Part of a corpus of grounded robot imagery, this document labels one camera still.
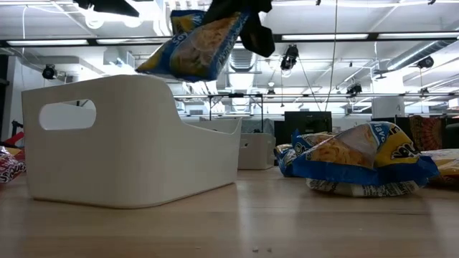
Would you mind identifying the blue ramen noodle pack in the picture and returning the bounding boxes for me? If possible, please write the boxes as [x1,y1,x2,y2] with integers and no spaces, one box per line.
[135,9,252,84]
[292,120,440,199]
[274,129,336,179]

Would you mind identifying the white LED light strip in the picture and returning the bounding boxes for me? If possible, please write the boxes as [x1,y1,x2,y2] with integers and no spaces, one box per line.
[377,32,459,40]
[280,33,370,41]
[95,37,171,45]
[6,39,90,47]

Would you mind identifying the black ceiling spotlight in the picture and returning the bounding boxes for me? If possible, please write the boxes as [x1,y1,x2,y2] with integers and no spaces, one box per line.
[280,44,300,71]
[42,63,58,80]
[346,82,363,96]
[417,56,435,70]

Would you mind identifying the black monitor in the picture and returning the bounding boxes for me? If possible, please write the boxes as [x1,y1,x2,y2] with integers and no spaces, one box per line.
[274,110,333,146]

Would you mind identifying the white plastic bin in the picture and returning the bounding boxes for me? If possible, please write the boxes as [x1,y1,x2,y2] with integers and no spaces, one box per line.
[236,132,276,171]
[21,74,243,210]

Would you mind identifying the red plastic object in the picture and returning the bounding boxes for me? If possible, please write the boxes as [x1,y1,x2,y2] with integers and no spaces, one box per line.
[4,130,24,147]

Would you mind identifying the colourful patterned cloth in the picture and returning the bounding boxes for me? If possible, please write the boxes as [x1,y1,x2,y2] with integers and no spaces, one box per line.
[408,115,445,151]

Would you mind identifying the ribbed ceiling vent duct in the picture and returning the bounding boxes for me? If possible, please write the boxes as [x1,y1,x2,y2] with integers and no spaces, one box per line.
[228,48,257,72]

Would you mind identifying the thin hanging cable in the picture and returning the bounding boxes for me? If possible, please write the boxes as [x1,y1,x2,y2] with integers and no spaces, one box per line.
[324,0,339,112]

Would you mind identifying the black aluminium rig frame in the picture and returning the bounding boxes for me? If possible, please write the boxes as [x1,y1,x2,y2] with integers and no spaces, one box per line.
[0,31,459,49]

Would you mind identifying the silver ceiling duct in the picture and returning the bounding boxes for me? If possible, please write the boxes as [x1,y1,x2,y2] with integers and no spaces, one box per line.
[386,39,456,71]

